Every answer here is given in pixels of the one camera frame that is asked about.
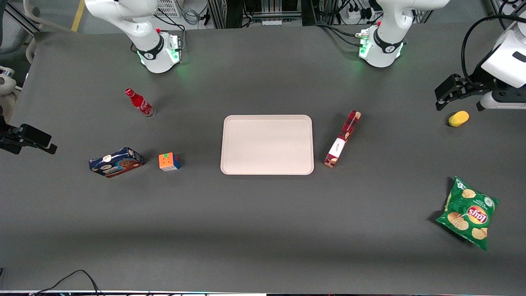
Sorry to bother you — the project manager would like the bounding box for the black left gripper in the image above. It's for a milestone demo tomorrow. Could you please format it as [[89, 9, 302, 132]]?
[[435, 73, 497, 111]]

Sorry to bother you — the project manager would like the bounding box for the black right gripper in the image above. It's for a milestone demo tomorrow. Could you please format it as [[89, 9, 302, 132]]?
[[0, 123, 58, 155]]

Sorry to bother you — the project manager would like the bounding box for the red tartan cookie box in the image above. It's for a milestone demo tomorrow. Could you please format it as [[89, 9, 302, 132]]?
[[324, 110, 362, 169]]

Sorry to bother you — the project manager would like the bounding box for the blue cookie box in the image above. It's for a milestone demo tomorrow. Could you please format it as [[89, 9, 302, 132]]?
[[89, 147, 145, 178]]

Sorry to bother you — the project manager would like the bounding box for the white perforated box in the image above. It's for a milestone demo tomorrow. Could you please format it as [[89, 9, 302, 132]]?
[[154, 0, 183, 18]]

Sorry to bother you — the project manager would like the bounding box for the beige plastic tray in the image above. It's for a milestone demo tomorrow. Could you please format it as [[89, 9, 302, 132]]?
[[220, 115, 314, 176]]

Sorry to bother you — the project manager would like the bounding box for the yellow lemon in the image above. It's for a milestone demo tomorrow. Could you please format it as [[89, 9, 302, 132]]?
[[448, 111, 470, 127]]

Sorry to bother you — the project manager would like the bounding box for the red cola bottle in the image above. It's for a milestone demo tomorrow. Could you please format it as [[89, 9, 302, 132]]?
[[125, 88, 157, 119]]

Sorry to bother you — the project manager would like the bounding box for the white power strip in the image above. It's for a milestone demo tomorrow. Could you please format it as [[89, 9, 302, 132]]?
[[346, 5, 374, 22]]

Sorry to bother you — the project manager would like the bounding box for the green chips bag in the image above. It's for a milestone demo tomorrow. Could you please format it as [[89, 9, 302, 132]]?
[[436, 176, 499, 251]]

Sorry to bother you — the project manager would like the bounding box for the colourful puzzle cube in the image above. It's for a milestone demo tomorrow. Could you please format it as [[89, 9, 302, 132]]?
[[159, 153, 180, 172]]

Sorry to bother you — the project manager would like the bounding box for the black equipment rack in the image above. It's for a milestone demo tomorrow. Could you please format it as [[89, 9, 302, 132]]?
[[208, 0, 307, 29]]

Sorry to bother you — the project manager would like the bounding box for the dark grey table cover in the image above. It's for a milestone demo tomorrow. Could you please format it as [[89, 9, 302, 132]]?
[[0, 16, 526, 295]]

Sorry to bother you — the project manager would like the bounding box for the beige tube frame chair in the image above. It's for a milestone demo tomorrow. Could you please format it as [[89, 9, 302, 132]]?
[[23, 0, 79, 64]]

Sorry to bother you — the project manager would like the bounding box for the black left arm base cable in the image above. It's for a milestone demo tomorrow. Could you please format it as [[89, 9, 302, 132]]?
[[314, 21, 364, 46]]

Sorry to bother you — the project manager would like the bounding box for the black arm base cable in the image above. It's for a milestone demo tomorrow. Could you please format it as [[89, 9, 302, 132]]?
[[314, 21, 364, 46], [153, 10, 186, 42]]

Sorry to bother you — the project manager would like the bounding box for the thin black table-edge cable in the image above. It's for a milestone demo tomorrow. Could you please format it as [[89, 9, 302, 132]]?
[[31, 270, 102, 296]]

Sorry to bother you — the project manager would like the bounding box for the black right arm base cable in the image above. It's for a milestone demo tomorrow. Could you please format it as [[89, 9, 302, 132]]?
[[153, 10, 186, 42]]

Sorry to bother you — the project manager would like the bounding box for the grey coiled cable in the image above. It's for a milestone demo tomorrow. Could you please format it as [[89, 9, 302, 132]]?
[[182, 5, 203, 26]]

